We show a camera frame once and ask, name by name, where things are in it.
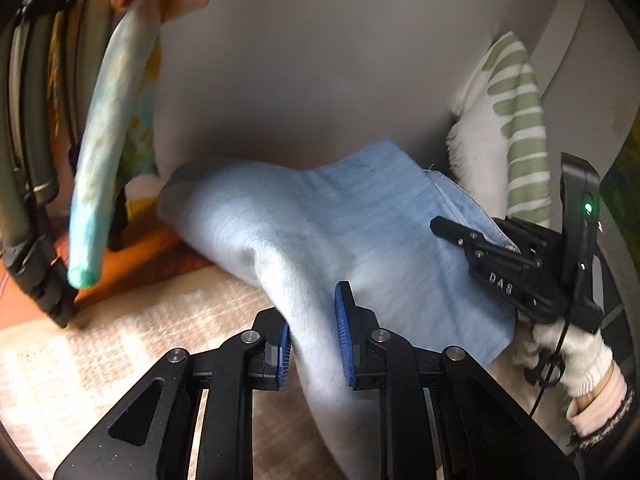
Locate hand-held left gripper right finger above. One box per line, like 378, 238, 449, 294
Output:
333, 281, 581, 480

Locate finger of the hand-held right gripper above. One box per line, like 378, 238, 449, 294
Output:
431, 216, 543, 268
492, 216, 551, 261

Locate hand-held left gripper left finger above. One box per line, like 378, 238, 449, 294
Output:
52, 307, 292, 480

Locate light blue denim pants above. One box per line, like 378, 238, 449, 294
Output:
159, 138, 516, 480

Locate person's right forearm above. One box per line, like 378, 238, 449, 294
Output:
566, 362, 633, 453

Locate person's right hand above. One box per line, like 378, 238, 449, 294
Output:
511, 319, 615, 397

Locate green yellow patterned cloth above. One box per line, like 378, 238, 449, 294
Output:
597, 105, 640, 221

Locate green white striped pillow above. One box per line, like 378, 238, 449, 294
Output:
465, 31, 552, 233

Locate white fluffy pillow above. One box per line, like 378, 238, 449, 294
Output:
446, 95, 513, 213

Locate orange mattress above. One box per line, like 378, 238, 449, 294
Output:
0, 220, 216, 331

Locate white beige checked blanket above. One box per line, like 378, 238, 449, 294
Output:
0, 265, 346, 480

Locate light blue hanging cloth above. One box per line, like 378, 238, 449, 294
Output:
67, 0, 163, 290

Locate yellow patterned hanging cloth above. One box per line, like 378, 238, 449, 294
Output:
117, 35, 163, 183

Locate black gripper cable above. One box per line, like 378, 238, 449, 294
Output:
527, 260, 588, 417

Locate black grey folded frame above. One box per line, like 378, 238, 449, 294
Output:
0, 0, 88, 330

